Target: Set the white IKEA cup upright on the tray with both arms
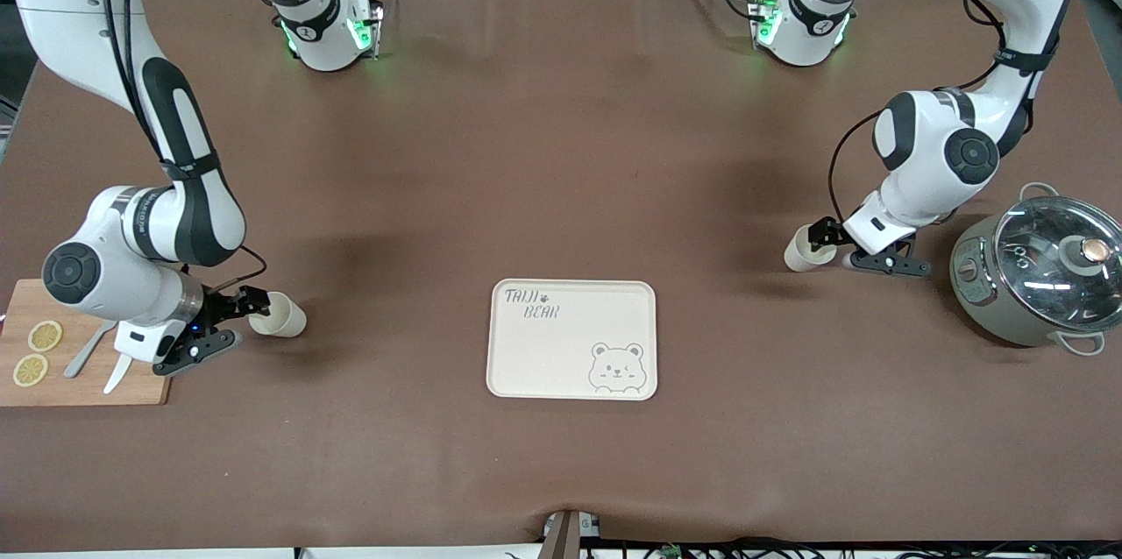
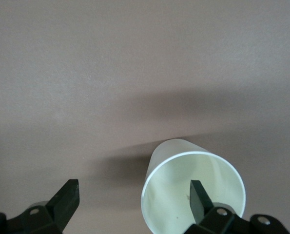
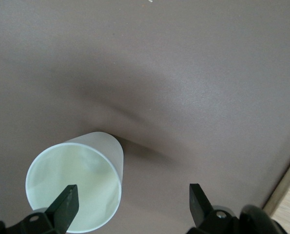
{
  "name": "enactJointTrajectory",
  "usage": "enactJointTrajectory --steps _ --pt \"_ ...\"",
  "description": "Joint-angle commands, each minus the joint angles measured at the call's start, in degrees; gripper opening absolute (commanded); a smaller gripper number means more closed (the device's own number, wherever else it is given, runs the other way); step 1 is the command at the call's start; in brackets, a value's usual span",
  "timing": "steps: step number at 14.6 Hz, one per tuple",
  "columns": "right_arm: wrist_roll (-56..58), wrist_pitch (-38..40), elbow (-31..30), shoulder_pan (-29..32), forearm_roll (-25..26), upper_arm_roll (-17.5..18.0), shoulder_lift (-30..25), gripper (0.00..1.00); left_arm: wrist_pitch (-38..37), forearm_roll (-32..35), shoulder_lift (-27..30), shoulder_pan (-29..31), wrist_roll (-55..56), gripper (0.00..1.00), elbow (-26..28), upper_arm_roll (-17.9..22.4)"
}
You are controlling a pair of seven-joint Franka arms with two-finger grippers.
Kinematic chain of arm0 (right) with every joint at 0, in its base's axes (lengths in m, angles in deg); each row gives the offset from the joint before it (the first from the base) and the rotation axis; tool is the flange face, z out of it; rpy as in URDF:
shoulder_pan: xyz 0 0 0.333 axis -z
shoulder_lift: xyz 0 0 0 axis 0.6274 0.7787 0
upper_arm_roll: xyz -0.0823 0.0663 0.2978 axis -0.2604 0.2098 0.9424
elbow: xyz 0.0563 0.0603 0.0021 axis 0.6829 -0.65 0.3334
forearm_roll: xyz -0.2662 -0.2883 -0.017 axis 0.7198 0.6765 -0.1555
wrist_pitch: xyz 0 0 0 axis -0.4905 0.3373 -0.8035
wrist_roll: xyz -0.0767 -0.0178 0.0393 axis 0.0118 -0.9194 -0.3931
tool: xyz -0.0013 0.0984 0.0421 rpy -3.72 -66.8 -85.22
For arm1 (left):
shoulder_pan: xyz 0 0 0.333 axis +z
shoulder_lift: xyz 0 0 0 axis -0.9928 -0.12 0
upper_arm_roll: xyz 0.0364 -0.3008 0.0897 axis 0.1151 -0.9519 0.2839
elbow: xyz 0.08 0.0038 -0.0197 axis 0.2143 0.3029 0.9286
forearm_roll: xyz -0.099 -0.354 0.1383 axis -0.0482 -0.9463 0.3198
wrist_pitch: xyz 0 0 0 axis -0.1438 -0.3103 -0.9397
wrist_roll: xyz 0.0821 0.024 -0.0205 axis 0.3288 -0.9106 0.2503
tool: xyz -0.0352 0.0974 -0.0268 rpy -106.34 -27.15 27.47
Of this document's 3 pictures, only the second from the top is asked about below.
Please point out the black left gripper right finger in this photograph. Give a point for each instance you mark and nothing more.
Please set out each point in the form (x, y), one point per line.
(199, 204)

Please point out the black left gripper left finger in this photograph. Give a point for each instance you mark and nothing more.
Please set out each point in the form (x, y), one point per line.
(62, 209)

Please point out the white plastic cup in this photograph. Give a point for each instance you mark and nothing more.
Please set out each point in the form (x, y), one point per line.
(169, 185)

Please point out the brown table mat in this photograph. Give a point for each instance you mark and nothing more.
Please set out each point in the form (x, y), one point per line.
(86, 73)

